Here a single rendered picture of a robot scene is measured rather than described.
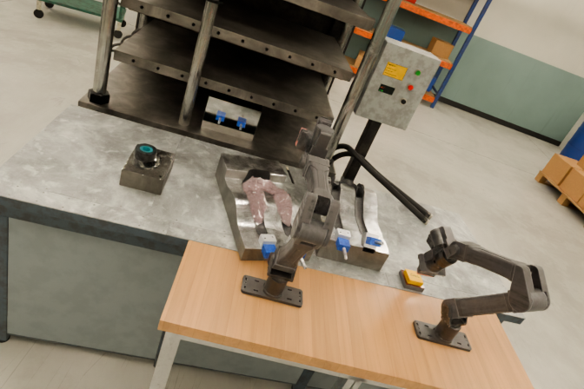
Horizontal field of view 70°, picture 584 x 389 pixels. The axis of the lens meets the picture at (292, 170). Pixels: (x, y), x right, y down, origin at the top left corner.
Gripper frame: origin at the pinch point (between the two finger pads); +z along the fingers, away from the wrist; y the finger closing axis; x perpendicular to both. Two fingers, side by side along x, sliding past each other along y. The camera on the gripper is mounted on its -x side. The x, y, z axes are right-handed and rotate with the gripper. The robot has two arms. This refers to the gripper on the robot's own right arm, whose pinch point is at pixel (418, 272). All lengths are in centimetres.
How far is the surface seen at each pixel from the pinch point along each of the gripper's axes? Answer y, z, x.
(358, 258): 23.1, 3.3, -1.1
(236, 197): 72, 3, -13
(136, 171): 109, 7, -15
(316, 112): 40, 24, -82
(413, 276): 0.9, 2.3, 1.3
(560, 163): -357, 214, -292
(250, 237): 65, -1, 3
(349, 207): 25.1, 9.5, -24.6
